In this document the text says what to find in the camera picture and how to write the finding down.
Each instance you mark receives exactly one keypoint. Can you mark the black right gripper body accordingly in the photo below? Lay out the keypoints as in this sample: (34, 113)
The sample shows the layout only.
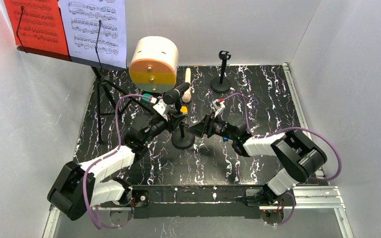
(211, 126)

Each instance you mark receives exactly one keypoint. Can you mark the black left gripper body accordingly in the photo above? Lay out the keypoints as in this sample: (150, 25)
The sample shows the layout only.
(170, 120)

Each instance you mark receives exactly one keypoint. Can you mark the black desktop microphone stand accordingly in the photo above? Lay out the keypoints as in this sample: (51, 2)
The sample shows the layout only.
(181, 139)

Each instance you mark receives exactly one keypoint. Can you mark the black handheld microphone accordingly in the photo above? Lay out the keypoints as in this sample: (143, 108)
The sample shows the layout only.
(174, 95)

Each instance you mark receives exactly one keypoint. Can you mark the black tripod music stand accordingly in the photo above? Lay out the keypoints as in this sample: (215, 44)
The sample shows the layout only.
(102, 80)

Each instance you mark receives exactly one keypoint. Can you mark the white sheet music page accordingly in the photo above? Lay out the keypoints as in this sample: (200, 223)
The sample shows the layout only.
(95, 32)

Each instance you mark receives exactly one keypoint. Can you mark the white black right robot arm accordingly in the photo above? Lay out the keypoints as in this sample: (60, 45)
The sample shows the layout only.
(299, 155)

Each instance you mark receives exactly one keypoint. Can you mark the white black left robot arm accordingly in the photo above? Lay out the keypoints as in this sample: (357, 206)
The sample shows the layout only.
(80, 188)

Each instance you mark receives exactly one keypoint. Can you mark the yellow and grey eraser block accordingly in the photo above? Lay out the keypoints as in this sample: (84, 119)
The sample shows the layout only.
(184, 110)

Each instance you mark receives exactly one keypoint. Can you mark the green and grey eraser block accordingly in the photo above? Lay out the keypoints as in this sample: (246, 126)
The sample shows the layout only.
(147, 97)

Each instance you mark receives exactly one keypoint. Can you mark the round three-colour drawer cabinet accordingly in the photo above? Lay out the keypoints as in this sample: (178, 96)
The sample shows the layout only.
(154, 64)

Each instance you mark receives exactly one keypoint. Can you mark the red sheet music page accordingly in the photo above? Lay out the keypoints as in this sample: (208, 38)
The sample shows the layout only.
(38, 28)

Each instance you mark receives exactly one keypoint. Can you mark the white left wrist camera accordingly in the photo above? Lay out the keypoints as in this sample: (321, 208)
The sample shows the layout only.
(160, 107)

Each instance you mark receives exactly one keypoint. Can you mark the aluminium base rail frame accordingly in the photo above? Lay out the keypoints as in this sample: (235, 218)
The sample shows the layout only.
(205, 179)

